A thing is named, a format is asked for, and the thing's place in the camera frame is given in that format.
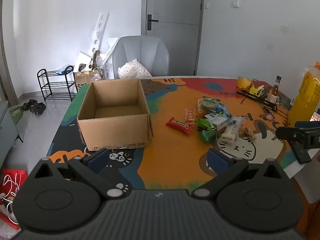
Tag long white-blue snack pack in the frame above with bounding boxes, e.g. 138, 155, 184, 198
220, 117, 244, 145

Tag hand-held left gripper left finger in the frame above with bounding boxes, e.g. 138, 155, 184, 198
27, 148, 132, 201

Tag white foam packing piece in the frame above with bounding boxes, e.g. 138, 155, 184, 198
74, 51, 93, 72

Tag pale green-label snack pack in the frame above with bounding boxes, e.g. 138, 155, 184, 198
197, 97, 222, 112

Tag white dotted pillow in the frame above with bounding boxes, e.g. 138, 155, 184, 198
117, 58, 153, 79

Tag grey door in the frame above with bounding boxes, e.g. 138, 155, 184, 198
141, 0, 205, 77

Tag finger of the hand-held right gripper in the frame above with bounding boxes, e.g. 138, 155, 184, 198
290, 141, 312, 164
276, 121, 320, 148

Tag green snack packet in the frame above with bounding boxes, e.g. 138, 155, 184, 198
198, 129, 218, 143
194, 118, 217, 131

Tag yellow tape roll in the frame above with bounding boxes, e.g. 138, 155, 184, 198
237, 76, 252, 90

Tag orange juice bottle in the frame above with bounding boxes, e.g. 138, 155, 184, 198
287, 61, 320, 128

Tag small glass bottle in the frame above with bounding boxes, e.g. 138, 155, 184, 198
269, 75, 282, 104

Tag black door handle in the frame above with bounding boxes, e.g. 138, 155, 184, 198
146, 14, 159, 31

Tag colourful printed table mat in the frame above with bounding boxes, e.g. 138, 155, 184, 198
46, 76, 300, 190

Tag grey sofa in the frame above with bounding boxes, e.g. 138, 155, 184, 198
0, 101, 23, 165

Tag blue snack packet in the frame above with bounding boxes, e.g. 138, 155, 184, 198
215, 104, 232, 118

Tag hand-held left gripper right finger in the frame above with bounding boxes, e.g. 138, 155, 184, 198
190, 148, 293, 200

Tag grey upholstered chair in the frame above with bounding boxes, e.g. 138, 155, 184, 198
112, 35, 170, 79

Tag white-blue snack packet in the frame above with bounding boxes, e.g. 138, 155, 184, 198
205, 112, 228, 130

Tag white foam board with holes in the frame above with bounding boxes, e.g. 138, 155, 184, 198
86, 12, 110, 55

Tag green floor mat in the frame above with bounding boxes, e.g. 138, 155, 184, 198
10, 106, 25, 124

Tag black rods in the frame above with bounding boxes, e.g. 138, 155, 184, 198
236, 91, 278, 112

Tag clear-wrapped nut bar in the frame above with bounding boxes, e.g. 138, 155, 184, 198
240, 127, 257, 142

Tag black metal shoe rack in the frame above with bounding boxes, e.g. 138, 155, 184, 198
37, 65, 77, 102

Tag red plastic bag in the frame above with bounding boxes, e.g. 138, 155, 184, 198
0, 169, 28, 230

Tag red snack bar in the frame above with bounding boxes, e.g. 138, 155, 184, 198
166, 117, 193, 135

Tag small red-orange snack packet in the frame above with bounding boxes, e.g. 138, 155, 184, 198
184, 108, 196, 125

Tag cluttered brown cardboard box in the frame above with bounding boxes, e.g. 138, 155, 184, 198
73, 69, 110, 93

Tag yellow feather toy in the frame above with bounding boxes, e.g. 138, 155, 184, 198
249, 84, 265, 96

